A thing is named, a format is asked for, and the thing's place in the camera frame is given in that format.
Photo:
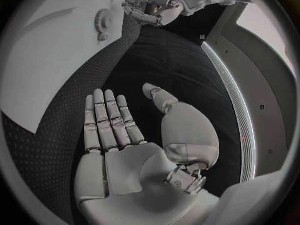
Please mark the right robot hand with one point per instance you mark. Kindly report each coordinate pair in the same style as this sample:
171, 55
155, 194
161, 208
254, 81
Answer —
131, 172

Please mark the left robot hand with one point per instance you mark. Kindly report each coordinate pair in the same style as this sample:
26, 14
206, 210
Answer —
164, 11

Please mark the white task board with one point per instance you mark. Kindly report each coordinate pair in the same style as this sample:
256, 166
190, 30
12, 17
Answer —
51, 50

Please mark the gear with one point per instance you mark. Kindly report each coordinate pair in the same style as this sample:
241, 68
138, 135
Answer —
104, 21

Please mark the small round plug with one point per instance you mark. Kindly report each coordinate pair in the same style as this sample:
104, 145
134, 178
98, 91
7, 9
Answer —
103, 37

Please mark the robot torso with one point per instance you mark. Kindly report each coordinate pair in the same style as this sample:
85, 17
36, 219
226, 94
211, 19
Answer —
260, 82

